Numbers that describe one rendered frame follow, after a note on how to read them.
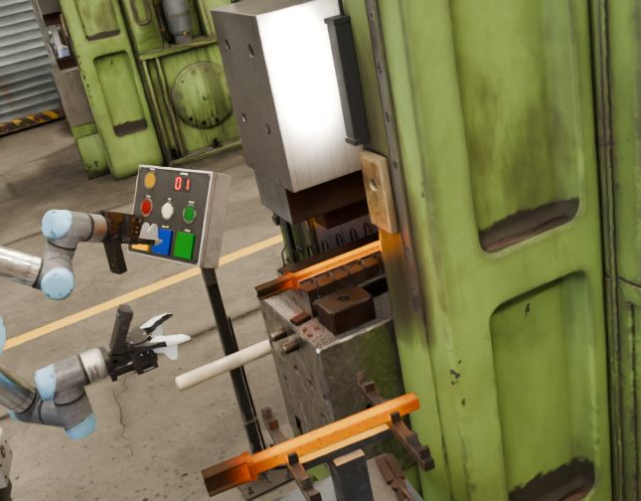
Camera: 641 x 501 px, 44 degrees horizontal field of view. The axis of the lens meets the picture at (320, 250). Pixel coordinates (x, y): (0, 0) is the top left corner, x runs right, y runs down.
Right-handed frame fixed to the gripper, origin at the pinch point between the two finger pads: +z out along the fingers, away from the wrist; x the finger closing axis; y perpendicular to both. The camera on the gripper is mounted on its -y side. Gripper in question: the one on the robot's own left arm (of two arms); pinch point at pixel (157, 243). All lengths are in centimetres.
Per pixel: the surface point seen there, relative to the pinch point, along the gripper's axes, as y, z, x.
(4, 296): -58, 112, 269
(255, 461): -33, -39, -83
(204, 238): 3.3, 10.9, -7.1
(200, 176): 20.9, 10.3, -2.2
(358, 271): 2, 16, -60
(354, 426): -25, -24, -93
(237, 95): 40, -12, -36
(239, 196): 26, 257, 229
